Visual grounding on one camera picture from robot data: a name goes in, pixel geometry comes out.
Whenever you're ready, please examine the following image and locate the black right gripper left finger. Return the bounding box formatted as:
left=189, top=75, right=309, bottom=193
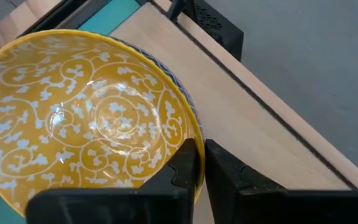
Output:
left=25, top=138, right=199, bottom=224

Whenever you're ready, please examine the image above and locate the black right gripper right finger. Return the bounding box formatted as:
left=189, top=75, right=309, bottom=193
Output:
left=204, top=139, right=358, bottom=224

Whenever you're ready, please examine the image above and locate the yellow-orange patterned ceramic bowl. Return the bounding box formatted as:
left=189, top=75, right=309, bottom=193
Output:
left=0, top=29, right=206, bottom=218

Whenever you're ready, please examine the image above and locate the black vented box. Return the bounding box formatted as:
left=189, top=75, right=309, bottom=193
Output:
left=165, top=0, right=244, bottom=62

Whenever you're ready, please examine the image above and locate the wooden shelf black metal frame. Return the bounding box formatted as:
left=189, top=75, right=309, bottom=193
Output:
left=109, top=0, right=358, bottom=224

